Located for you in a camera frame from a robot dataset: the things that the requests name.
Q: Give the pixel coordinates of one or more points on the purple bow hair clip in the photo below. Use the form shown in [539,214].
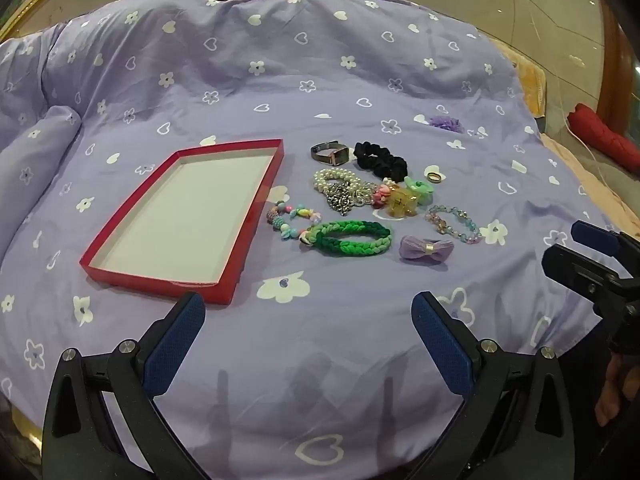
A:
[426,249]

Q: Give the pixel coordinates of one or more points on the black scrunchie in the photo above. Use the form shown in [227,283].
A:
[380,161]

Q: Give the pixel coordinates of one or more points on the brown wooden frame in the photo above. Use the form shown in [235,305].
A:
[617,75]

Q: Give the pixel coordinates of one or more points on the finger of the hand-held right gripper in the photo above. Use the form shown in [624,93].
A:
[575,265]
[595,236]

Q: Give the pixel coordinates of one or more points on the person's right hand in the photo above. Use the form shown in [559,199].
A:
[617,390]

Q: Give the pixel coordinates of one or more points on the orange blanket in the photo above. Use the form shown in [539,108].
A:
[530,80]

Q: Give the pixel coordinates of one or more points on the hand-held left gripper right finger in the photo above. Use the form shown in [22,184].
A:
[442,345]

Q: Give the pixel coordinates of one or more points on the pink hair clip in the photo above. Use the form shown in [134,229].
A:
[381,196]

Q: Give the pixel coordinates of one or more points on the mint green hair claw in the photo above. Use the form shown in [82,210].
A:
[420,189]

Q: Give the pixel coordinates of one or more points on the amber hair claw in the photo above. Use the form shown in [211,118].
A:
[402,202]

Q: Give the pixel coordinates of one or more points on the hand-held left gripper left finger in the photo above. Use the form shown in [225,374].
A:
[172,345]

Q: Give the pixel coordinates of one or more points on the peach bed sheet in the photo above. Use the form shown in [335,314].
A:
[590,175]

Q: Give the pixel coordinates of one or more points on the red shallow box tray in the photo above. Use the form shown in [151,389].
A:
[185,220]

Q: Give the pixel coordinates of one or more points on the purple flower print duvet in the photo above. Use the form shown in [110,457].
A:
[310,85]

